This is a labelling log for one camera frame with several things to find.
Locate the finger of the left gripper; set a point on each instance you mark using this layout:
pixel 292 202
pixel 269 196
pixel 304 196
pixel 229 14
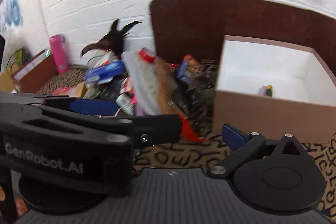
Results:
pixel 94 107

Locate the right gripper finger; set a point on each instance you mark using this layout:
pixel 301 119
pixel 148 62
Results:
pixel 244 147

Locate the blue rectangular carton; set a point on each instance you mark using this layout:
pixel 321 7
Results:
pixel 105 73

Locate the white tube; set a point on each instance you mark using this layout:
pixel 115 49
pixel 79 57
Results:
pixel 125 103

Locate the brown cardboard box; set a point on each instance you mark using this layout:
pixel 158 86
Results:
pixel 274 88

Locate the pink water bottle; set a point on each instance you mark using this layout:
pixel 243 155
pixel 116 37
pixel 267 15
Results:
pixel 58 53

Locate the dark wooden headboard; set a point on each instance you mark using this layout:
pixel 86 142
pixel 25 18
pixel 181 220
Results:
pixel 198 27

